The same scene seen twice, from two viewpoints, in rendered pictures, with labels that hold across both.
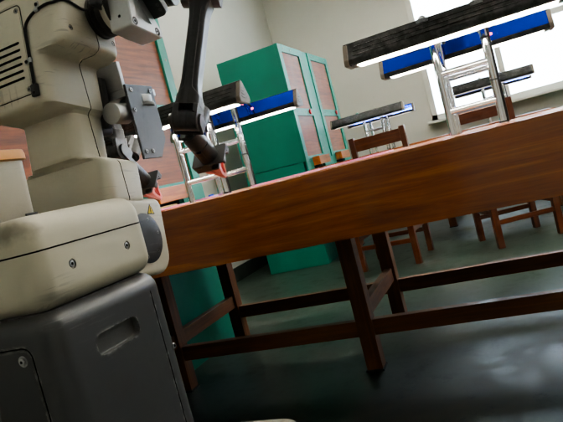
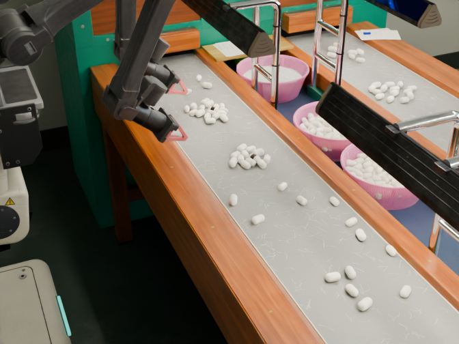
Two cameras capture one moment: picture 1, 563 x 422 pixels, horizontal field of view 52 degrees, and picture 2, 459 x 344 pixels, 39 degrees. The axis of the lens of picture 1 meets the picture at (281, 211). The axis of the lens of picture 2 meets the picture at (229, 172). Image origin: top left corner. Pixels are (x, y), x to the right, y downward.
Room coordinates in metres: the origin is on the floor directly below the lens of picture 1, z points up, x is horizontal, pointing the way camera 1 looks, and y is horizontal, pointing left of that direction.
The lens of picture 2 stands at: (0.66, -1.08, 1.72)
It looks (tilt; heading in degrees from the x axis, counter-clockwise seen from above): 32 degrees down; 45
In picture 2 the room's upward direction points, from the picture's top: straight up
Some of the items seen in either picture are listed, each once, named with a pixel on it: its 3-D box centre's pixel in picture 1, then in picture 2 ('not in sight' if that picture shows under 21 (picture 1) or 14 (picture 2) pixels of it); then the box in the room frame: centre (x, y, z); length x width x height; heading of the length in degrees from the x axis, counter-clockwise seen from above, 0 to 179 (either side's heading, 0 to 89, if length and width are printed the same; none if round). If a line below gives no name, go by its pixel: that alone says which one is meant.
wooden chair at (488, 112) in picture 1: (504, 169); not in sight; (3.76, -1.47, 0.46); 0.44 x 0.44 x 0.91; 88
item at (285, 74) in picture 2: not in sight; (272, 82); (2.34, 0.36, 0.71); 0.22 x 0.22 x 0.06
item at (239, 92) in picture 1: (163, 116); (218, 9); (2.02, 0.31, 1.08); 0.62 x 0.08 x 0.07; 68
